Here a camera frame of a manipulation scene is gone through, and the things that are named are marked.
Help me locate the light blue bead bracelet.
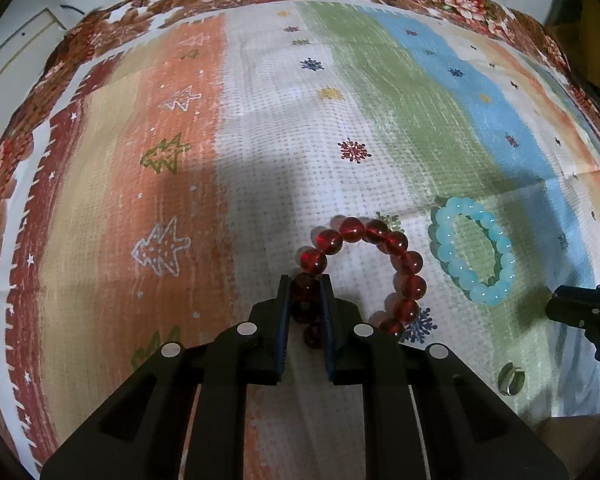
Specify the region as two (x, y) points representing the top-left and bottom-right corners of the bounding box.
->
(430, 196), (517, 307)

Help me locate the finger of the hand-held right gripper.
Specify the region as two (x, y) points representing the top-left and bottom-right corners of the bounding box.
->
(545, 284), (600, 330)

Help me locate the small ring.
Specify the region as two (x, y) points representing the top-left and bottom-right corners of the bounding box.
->
(497, 362), (527, 396)

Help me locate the white wooden headboard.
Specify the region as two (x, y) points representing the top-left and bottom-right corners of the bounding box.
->
(0, 5), (67, 103)

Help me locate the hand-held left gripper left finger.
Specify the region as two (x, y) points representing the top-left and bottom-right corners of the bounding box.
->
(40, 274), (292, 480)

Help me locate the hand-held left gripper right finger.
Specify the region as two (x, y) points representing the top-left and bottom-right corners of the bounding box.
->
(320, 274), (569, 480)

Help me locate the red bead bracelet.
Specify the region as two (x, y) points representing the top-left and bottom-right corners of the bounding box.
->
(291, 216), (427, 349)

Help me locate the square metal tin box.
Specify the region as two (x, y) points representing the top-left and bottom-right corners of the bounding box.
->
(531, 411), (600, 467)

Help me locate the striped pastel cloth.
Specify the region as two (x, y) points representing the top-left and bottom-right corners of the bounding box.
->
(0, 0), (600, 480)

